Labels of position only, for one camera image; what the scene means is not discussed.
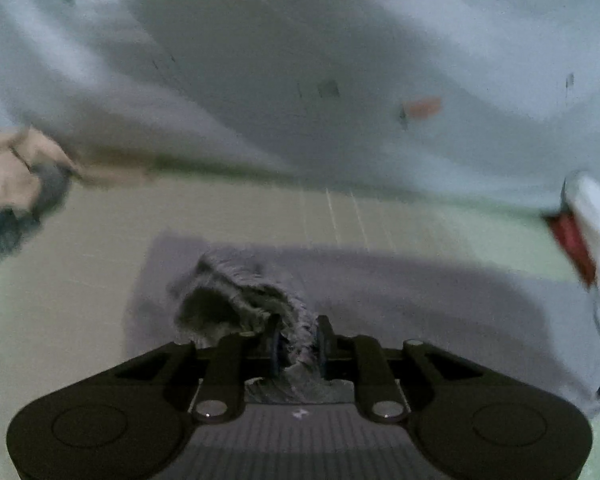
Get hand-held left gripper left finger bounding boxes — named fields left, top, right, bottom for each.
left=112, top=312, right=283, bottom=423

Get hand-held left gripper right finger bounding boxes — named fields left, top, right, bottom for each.
left=317, top=315, right=485, bottom=423

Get grey garment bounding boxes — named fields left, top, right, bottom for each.
left=122, top=227, right=600, bottom=406

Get green checked bed sheet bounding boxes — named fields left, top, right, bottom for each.
left=0, top=170, right=600, bottom=480

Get pale blue carrot print duvet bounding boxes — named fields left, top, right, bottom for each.
left=0, top=0, right=600, bottom=211

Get blue jeans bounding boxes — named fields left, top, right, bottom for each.
left=0, top=162, right=76, bottom=276

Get beige garment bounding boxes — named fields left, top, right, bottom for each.
left=0, top=125, right=155, bottom=211

